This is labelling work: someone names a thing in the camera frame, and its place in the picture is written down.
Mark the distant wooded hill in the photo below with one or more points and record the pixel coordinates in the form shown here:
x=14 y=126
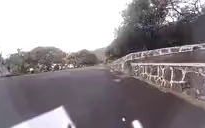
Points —
x=99 y=52

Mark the dark grey asphalt road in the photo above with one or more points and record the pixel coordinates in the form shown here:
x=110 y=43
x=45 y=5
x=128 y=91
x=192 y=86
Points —
x=90 y=96

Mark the stone wall with pale joints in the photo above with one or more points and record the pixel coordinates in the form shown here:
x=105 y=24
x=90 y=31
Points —
x=163 y=51
x=176 y=78

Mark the row of dark trees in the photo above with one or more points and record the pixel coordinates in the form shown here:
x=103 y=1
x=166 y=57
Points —
x=146 y=30

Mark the row of green trees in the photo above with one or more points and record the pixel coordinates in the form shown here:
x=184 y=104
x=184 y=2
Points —
x=46 y=56

